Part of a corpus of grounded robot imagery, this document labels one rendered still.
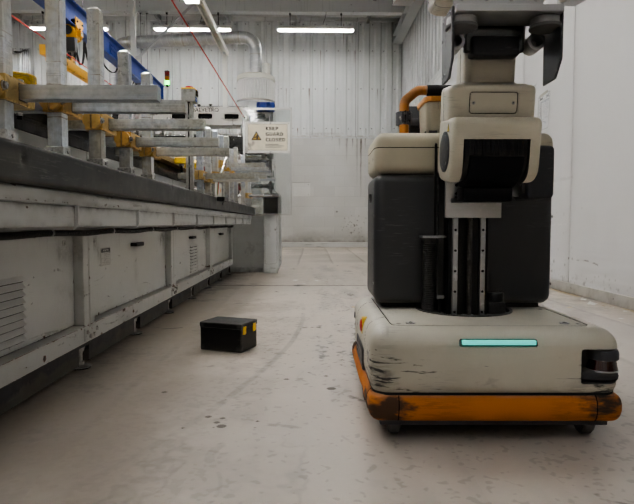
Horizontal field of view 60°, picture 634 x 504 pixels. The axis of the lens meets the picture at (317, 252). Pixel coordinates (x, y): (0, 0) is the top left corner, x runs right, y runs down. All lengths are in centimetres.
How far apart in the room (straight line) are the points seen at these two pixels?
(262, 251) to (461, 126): 479
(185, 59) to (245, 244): 754
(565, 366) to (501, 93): 69
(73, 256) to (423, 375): 133
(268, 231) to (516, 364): 469
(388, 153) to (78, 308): 123
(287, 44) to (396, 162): 1122
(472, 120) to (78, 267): 144
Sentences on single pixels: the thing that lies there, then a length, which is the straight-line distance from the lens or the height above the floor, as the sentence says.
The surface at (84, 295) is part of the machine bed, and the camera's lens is 217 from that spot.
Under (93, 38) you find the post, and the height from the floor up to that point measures 106.
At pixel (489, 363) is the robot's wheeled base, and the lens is 143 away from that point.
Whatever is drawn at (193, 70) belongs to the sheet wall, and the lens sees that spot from 1292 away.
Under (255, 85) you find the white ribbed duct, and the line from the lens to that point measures 1026.
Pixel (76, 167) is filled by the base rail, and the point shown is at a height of 68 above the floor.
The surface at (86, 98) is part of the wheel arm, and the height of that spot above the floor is 79.
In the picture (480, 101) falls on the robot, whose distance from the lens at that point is 149.
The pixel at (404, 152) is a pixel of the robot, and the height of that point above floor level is 75.
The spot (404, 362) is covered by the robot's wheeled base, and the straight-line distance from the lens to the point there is 139.
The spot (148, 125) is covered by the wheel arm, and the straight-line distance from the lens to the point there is 173.
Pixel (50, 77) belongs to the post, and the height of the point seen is 89.
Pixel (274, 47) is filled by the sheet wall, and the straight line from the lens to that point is 1283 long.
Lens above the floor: 54
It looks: 3 degrees down
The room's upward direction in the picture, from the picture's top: straight up
